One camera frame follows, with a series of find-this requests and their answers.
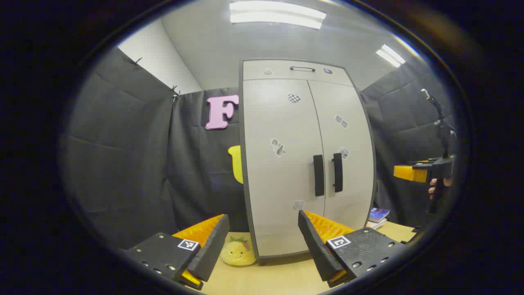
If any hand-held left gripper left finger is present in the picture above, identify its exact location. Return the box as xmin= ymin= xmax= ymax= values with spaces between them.
xmin=123 ymin=213 xmax=230 ymax=290

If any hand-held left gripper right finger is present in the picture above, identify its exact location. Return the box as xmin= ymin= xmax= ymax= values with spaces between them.
xmin=298 ymin=210 xmax=406 ymax=288

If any grey cabinet door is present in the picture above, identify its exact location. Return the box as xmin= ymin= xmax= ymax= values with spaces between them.
xmin=307 ymin=80 xmax=375 ymax=230
xmin=242 ymin=79 xmax=327 ymax=256

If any grey double-door shoe cabinet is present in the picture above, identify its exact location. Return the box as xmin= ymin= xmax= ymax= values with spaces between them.
xmin=239 ymin=59 xmax=376 ymax=259

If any yellow plush toy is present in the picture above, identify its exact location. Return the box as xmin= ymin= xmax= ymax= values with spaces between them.
xmin=220 ymin=236 xmax=257 ymax=266

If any small ceiling light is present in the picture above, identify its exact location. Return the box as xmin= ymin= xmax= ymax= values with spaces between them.
xmin=376 ymin=44 xmax=406 ymax=68

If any black backdrop cloth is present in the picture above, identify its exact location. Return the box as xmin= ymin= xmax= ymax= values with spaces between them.
xmin=61 ymin=47 xmax=457 ymax=248

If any long ceiling light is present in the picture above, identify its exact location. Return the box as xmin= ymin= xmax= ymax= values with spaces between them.
xmin=229 ymin=1 xmax=327 ymax=30

